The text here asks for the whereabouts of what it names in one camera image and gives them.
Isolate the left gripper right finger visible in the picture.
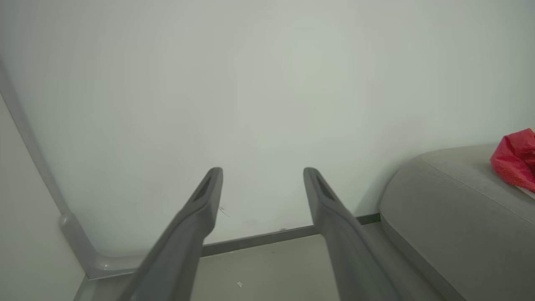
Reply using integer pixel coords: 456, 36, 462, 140
303, 167, 402, 301

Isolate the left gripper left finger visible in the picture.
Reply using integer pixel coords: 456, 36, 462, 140
117, 167, 223, 301

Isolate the red and white sports jersey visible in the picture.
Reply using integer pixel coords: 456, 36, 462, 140
490, 128, 535, 199

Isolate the grey fabric sofa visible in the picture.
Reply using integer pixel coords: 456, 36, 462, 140
380, 143, 535, 301

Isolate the black baseboard strip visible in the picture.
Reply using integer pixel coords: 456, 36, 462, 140
201, 213, 381, 257

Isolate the grey metal partition frame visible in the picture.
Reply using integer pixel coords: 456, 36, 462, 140
0, 63, 147, 280

